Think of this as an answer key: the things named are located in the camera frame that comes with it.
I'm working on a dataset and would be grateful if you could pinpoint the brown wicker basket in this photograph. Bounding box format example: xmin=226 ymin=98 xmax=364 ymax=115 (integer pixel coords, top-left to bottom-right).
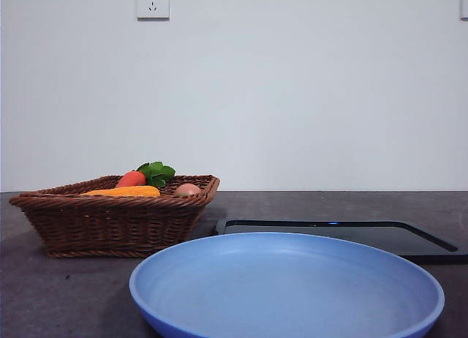
xmin=9 ymin=174 xmax=221 ymax=259

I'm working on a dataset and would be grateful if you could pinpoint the orange carrot with green leaves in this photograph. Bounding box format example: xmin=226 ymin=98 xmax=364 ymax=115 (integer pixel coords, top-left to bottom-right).
xmin=115 ymin=161 xmax=176 ymax=188

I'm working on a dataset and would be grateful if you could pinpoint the brown egg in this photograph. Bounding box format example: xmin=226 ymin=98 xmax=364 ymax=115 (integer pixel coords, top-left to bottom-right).
xmin=173 ymin=183 xmax=203 ymax=197

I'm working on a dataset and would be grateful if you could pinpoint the black rectangular tray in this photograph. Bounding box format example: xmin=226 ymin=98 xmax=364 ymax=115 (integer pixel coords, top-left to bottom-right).
xmin=214 ymin=219 xmax=468 ymax=265

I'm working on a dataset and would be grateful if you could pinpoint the blue round plate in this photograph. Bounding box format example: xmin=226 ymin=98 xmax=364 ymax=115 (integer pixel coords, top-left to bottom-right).
xmin=128 ymin=232 xmax=446 ymax=338

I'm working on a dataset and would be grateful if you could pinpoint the yellow corn cob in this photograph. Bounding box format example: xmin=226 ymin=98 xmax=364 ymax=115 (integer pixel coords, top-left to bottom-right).
xmin=79 ymin=185 xmax=162 ymax=198

